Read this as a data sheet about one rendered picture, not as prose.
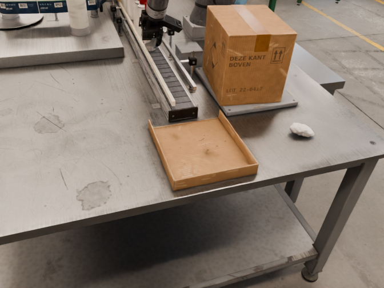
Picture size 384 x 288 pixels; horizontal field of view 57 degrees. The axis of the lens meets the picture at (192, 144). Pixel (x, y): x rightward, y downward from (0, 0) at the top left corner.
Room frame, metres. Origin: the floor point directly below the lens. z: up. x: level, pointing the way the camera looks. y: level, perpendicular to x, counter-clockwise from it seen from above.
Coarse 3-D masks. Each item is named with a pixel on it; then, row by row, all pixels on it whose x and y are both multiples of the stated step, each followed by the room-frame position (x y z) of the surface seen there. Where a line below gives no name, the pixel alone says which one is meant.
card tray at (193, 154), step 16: (160, 128) 0.96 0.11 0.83; (176, 128) 0.97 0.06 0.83; (192, 128) 0.97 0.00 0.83; (208, 128) 0.98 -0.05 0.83; (224, 128) 0.99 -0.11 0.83; (160, 144) 0.88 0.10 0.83; (176, 144) 0.88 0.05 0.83; (192, 144) 0.89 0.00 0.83; (208, 144) 0.89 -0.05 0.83; (224, 144) 0.90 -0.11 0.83; (240, 144) 0.88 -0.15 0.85; (176, 160) 0.80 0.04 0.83; (192, 160) 0.81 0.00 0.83; (208, 160) 0.81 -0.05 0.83; (224, 160) 0.82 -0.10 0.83; (240, 160) 0.82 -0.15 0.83; (256, 160) 0.79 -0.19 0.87; (176, 176) 0.73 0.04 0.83; (192, 176) 0.74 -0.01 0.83; (208, 176) 0.71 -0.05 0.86; (224, 176) 0.73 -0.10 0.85; (240, 176) 0.75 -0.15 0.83
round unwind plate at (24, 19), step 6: (0, 18) 1.71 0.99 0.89; (18, 18) 1.72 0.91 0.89; (24, 18) 1.73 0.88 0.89; (30, 18) 1.73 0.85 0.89; (36, 18) 1.74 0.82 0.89; (0, 24) 1.63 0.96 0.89; (6, 24) 1.64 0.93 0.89; (12, 24) 1.64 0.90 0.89; (18, 24) 1.65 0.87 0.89; (24, 24) 1.65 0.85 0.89; (30, 24) 1.66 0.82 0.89
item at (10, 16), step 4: (0, 0) 1.70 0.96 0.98; (0, 4) 1.70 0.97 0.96; (4, 4) 1.70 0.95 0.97; (0, 8) 1.70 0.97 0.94; (4, 8) 1.70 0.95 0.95; (0, 12) 1.71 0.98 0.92; (4, 12) 1.70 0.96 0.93; (4, 16) 1.70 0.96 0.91; (8, 16) 1.70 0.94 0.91; (12, 16) 1.71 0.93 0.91; (16, 16) 1.73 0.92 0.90
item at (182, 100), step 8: (128, 24) 1.78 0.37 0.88; (136, 40) 1.58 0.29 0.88; (144, 56) 1.42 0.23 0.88; (152, 56) 1.42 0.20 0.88; (160, 56) 1.43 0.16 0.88; (160, 64) 1.35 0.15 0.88; (168, 64) 1.35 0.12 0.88; (152, 72) 1.28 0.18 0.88; (160, 72) 1.28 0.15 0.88; (168, 72) 1.28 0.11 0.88; (168, 80) 1.22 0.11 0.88; (176, 80) 1.22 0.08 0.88; (160, 88) 1.18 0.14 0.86; (176, 88) 1.16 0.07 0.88; (176, 96) 1.10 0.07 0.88; (184, 96) 1.11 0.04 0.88; (176, 104) 1.05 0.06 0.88; (184, 104) 1.05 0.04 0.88; (192, 104) 1.06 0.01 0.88
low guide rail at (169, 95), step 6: (120, 6) 1.97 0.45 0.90; (132, 24) 1.69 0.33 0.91; (132, 30) 1.65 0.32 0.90; (138, 36) 1.54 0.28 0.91; (144, 48) 1.42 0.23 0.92; (150, 60) 1.31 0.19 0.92; (156, 66) 1.26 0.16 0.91; (156, 72) 1.21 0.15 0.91; (162, 78) 1.16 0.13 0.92; (162, 84) 1.12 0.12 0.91; (168, 90) 1.08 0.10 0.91; (168, 96) 1.05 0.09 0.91; (174, 102) 1.01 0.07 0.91
